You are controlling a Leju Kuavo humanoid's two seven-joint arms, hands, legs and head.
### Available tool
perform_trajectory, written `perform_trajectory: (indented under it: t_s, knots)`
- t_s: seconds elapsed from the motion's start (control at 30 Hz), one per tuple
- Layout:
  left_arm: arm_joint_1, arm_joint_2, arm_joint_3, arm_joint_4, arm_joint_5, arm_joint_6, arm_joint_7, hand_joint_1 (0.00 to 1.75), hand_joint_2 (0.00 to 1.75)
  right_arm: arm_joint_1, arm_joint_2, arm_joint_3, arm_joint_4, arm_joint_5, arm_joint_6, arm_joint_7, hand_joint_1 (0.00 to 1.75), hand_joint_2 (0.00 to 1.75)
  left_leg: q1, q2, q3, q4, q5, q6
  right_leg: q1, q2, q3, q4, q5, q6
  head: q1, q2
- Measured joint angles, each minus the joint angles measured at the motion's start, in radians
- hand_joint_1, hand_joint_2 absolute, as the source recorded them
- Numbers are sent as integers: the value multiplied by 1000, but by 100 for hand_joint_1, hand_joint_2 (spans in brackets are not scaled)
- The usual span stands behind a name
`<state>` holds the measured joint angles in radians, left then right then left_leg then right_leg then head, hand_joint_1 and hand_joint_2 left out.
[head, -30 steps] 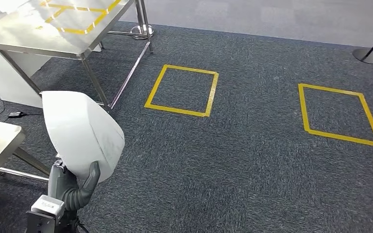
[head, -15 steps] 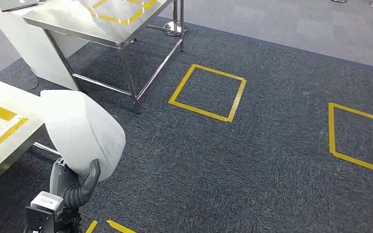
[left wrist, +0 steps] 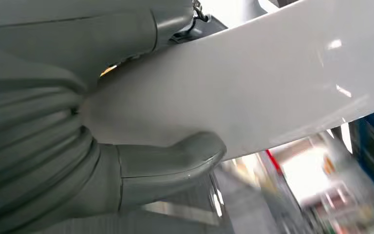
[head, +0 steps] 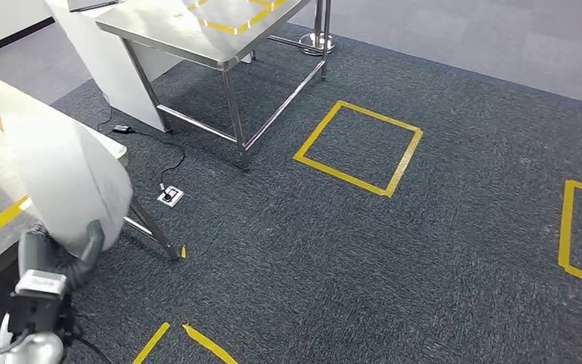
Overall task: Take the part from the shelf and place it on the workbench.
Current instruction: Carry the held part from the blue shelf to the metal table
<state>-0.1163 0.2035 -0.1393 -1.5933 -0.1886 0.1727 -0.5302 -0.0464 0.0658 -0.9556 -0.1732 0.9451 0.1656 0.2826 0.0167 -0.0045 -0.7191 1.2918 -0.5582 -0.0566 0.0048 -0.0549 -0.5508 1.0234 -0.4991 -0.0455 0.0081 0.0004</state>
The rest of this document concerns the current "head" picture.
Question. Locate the white pedestal cabinet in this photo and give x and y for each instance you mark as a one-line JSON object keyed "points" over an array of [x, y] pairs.
{"points": [[115, 90]]}

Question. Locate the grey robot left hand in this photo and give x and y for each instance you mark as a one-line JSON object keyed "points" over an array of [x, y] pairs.
{"points": [[32, 248]]}

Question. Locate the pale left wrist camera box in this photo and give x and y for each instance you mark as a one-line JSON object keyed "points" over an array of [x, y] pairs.
{"points": [[40, 281]]}

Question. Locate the small yellow tape piece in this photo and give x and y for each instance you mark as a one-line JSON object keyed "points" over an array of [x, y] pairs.
{"points": [[183, 252]]}

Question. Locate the grey flat device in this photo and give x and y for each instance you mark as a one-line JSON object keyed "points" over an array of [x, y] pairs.
{"points": [[92, 5]]}

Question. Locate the white curved car panel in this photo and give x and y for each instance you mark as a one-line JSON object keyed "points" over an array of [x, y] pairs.
{"points": [[70, 176]]}

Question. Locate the silver floor outlet plate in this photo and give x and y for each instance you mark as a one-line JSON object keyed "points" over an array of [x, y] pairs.
{"points": [[170, 197]]}

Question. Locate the chrome stanchion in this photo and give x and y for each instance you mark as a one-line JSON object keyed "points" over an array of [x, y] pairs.
{"points": [[316, 45]]}

